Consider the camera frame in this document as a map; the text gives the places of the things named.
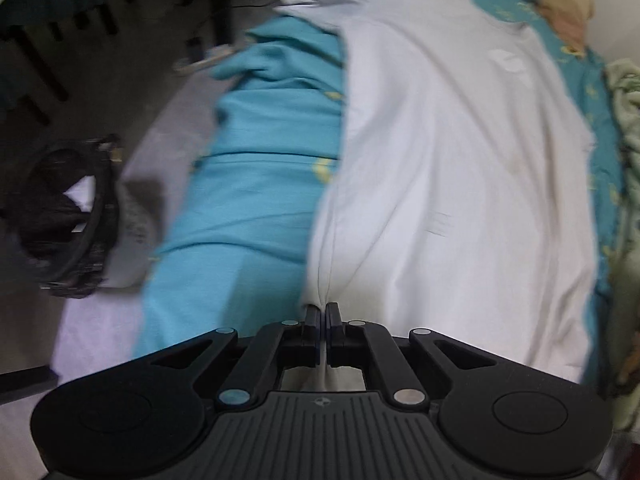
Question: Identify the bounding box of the grey slipper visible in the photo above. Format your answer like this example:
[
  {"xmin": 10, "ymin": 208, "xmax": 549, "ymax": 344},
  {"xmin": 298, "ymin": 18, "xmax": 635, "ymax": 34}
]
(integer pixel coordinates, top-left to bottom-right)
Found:
[{"xmin": 175, "ymin": 44, "xmax": 246, "ymax": 77}]

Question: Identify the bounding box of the black trash bin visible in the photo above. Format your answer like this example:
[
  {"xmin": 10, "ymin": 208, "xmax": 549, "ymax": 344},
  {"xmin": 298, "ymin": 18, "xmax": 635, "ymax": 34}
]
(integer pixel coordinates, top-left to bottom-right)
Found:
[{"xmin": 0, "ymin": 135, "xmax": 123, "ymax": 298}]

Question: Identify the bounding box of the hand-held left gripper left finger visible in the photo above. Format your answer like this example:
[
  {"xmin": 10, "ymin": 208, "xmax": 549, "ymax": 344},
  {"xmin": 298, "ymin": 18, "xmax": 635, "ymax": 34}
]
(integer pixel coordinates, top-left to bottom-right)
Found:
[{"xmin": 135, "ymin": 305, "xmax": 323, "ymax": 411}]

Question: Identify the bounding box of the pale green fleece blanket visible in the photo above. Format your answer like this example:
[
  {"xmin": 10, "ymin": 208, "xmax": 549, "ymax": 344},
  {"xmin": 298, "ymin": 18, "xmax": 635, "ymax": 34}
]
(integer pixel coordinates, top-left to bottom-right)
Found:
[{"xmin": 602, "ymin": 57, "xmax": 640, "ymax": 431}]

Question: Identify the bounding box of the white shirt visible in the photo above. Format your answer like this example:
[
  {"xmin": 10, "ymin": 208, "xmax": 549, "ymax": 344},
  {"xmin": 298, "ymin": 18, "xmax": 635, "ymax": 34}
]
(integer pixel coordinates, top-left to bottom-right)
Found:
[{"xmin": 265, "ymin": 0, "xmax": 601, "ymax": 386}]

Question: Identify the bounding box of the patchwork pillow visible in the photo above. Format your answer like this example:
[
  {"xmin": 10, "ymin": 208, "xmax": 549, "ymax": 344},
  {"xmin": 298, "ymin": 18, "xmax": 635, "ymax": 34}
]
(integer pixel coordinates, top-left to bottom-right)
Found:
[{"xmin": 520, "ymin": 0, "xmax": 596, "ymax": 56}]

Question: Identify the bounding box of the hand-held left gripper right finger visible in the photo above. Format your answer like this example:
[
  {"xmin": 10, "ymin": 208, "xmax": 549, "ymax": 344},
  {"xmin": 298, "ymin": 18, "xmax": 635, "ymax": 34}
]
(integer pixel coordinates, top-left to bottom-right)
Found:
[{"xmin": 325, "ymin": 302, "xmax": 506, "ymax": 407}]

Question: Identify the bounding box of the teal printed bed sheet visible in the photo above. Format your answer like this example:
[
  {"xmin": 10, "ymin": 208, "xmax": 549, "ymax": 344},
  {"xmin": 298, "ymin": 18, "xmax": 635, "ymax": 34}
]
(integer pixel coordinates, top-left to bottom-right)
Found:
[{"xmin": 132, "ymin": 0, "xmax": 631, "ymax": 401}]

